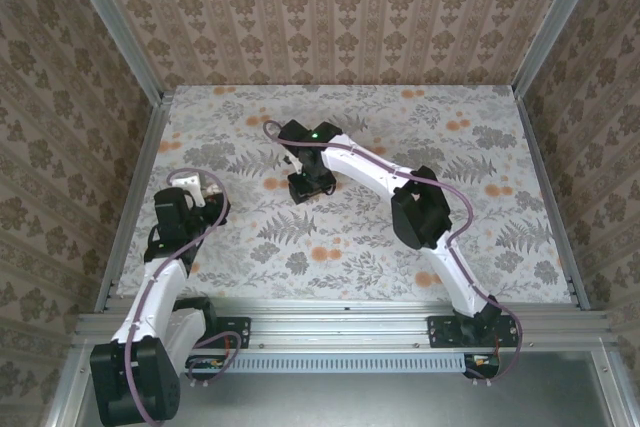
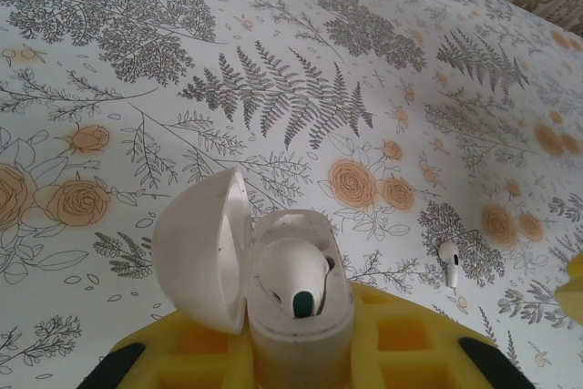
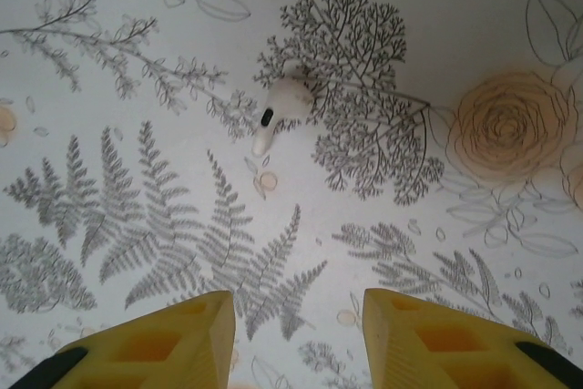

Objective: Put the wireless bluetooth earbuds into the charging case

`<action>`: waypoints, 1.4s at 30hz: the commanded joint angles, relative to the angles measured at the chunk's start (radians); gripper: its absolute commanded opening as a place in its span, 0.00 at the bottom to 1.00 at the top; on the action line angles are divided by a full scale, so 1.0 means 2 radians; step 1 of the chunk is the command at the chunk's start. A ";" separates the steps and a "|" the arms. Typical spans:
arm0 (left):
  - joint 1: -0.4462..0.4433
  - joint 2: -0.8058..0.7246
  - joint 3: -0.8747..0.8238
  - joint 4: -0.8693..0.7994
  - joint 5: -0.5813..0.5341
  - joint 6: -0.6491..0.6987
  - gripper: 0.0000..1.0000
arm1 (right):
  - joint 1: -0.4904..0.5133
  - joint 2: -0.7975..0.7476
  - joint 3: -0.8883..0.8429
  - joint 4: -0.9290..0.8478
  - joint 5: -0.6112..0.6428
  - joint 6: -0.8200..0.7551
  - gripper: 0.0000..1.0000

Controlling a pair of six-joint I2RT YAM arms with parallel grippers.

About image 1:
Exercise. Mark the aluminium frame post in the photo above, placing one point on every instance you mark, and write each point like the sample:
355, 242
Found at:
556, 22
116, 22

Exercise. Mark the grey metal panel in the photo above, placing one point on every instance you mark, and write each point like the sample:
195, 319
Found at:
350, 402

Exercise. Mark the aluminium side rail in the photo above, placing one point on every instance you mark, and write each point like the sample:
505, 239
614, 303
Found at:
541, 162
142, 162

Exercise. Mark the floral patterned tablecloth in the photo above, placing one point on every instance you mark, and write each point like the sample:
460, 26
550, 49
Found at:
350, 257

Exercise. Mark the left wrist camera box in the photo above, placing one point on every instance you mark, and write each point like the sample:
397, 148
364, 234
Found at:
192, 184

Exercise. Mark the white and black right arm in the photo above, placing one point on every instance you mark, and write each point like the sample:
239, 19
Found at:
360, 162

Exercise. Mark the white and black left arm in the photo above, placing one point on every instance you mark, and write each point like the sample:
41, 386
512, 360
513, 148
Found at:
150, 307

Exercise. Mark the small black controller board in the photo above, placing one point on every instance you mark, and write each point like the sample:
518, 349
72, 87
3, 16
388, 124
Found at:
210, 363
482, 364

